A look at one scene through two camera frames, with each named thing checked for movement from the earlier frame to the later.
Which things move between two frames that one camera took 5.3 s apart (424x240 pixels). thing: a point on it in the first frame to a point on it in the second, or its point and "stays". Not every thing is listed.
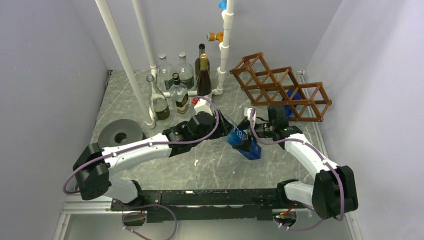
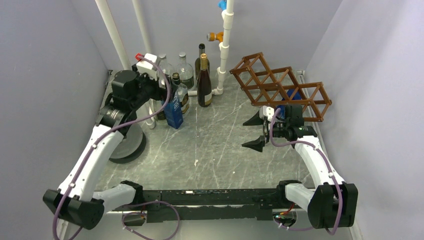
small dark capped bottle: (179, 93) stays
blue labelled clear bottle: (238, 135) to (173, 109)
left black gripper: (223, 128) to (160, 93)
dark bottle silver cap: (202, 50) stays
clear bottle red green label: (165, 72) stays
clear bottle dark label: (186, 72) stays
